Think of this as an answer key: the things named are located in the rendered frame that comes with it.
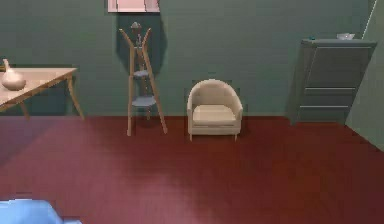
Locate white round vase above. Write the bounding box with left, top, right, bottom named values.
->
left=0, top=58, right=27, bottom=92

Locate cream tub armchair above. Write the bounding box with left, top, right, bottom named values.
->
left=186, top=78, right=244, bottom=143

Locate wooden tripod shelf stand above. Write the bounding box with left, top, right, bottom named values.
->
left=118, top=27, right=169, bottom=138

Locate pink framed picture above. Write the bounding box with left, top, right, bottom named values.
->
left=107, top=0, right=161, bottom=14

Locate grey chest of drawers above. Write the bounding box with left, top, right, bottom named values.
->
left=289, top=38, right=378, bottom=126

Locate light wooden table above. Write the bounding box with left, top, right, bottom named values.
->
left=0, top=67, right=86, bottom=121

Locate white bowl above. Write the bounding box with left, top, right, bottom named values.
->
left=336, top=32, right=356, bottom=41

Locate blue sofa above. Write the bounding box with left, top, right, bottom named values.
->
left=0, top=199, right=83, bottom=224

